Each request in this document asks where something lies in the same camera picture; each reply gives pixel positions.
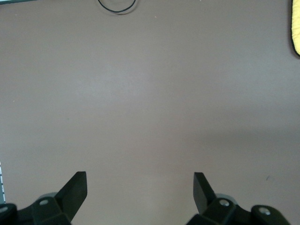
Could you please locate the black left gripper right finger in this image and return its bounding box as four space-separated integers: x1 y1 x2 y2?
186 172 253 225

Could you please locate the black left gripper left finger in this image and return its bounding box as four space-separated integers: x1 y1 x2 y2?
17 171 88 225

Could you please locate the white board with black marks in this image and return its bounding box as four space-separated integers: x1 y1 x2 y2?
0 161 6 203

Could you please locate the yellow quilted oven mitt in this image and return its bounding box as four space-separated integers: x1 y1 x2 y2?
290 0 300 56

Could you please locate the thin black cable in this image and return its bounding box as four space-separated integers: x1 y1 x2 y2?
97 0 136 13

